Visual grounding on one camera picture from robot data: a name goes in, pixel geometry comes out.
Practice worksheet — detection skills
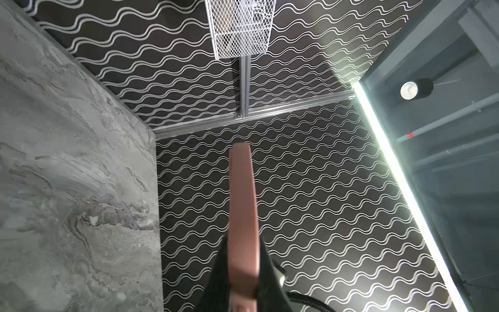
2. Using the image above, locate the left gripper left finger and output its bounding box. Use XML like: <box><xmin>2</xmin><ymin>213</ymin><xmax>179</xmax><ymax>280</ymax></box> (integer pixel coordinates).
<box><xmin>194</xmin><ymin>235</ymin><xmax>231</xmax><ymax>312</ymax></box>

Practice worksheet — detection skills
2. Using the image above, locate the pink phone case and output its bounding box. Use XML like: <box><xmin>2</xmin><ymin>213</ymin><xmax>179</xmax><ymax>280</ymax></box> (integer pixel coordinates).
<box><xmin>227</xmin><ymin>143</ymin><xmax>260</xmax><ymax>311</ymax></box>

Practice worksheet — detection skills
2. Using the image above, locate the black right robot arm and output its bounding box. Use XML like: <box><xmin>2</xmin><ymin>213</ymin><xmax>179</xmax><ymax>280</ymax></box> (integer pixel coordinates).
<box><xmin>286</xmin><ymin>292</ymin><xmax>335</xmax><ymax>312</ymax></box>

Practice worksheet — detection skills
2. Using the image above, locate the led light strip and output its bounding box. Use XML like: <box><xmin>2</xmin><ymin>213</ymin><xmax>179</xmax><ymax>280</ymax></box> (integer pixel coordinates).
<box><xmin>352</xmin><ymin>81</ymin><xmax>469</xmax><ymax>311</ymax></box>

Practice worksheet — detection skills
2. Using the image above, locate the ceiling spot lamp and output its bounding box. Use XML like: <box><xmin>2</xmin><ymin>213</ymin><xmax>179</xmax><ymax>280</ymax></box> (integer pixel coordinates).
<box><xmin>400</xmin><ymin>78</ymin><xmax>434</xmax><ymax>101</ymax></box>

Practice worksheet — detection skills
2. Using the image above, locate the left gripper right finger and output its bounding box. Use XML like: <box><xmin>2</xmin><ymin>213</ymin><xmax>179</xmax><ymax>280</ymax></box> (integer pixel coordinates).
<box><xmin>256</xmin><ymin>237</ymin><xmax>292</xmax><ymax>312</ymax></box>

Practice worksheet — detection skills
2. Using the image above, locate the white mesh basket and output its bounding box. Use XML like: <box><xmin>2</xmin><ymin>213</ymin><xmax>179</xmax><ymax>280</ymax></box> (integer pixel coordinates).
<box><xmin>205</xmin><ymin>0</ymin><xmax>276</xmax><ymax>61</ymax></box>

